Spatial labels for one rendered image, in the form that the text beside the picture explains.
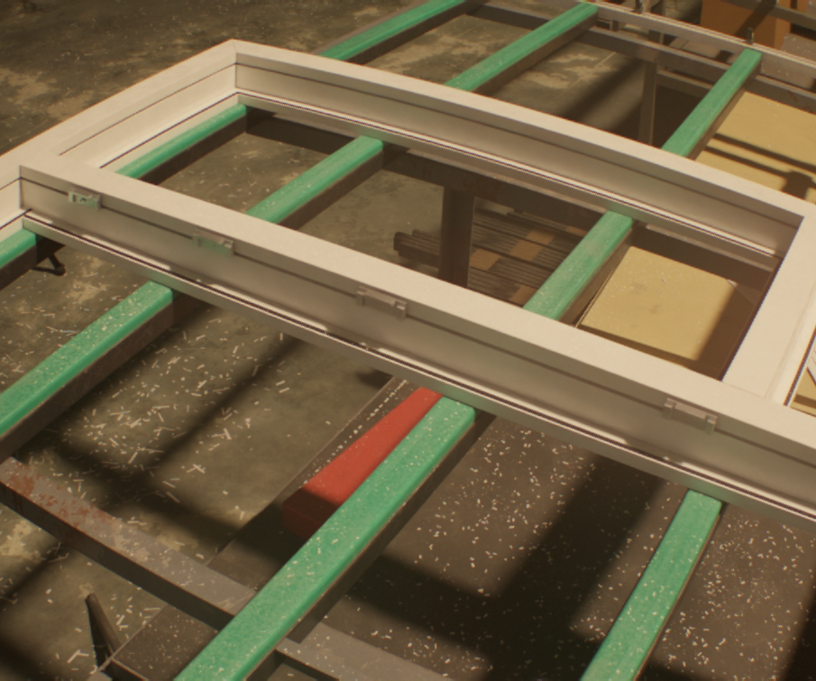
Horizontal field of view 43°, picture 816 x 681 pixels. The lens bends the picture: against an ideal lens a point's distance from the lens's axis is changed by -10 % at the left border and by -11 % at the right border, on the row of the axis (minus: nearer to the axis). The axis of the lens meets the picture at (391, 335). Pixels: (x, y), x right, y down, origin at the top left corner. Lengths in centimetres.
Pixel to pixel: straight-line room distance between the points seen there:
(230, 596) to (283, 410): 153
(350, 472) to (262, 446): 102
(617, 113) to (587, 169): 259
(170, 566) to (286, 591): 12
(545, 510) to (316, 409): 114
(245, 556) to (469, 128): 58
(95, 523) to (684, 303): 97
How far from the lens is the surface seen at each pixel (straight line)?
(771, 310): 108
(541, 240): 236
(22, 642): 197
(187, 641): 116
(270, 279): 109
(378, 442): 132
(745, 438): 94
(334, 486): 126
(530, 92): 401
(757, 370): 98
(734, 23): 284
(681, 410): 92
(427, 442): 96
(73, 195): 124
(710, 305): 164
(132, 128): 144
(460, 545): 126
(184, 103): 151
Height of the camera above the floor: 147
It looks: 34 degrees down
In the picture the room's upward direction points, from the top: 3 degrees clockwise
